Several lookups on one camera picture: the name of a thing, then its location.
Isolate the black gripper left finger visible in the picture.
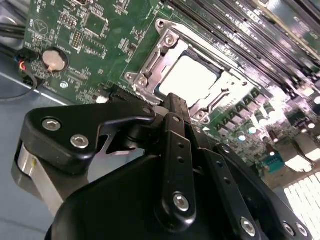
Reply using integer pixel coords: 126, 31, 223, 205
11, 92, 198, 228

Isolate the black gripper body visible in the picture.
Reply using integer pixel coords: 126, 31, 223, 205
43, 154, 241, 240

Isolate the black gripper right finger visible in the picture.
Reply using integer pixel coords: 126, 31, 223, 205
178, 96, 314, 240

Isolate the silver CPU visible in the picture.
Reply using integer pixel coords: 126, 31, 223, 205
153, 51, 225, 107

